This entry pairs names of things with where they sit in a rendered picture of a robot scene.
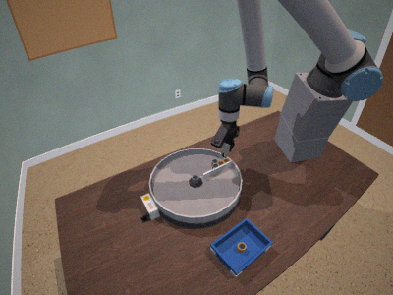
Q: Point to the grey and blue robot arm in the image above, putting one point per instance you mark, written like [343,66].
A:
[344,56]

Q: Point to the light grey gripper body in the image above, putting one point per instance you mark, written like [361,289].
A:
[234,132]

